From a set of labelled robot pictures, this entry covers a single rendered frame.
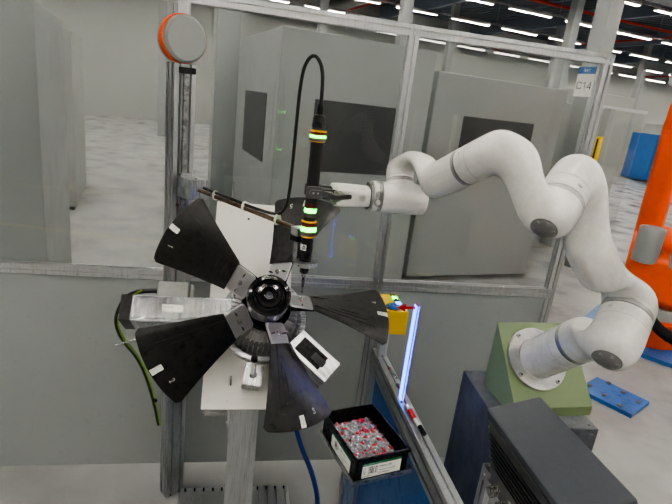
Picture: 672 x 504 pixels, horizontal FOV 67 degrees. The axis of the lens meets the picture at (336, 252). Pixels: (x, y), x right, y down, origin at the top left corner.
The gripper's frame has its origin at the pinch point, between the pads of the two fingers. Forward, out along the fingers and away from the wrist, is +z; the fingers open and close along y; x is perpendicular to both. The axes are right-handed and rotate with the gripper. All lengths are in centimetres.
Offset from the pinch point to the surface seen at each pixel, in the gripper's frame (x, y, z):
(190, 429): -128, 70, 34
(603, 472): -25, -77, -38
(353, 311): -33.0, -3.2, -14.9
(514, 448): -28, -68, -29
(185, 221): -13.9, 11.2, 33.6
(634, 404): -146, 119, -248
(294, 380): -49, -15, 2
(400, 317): -45, 21, -38
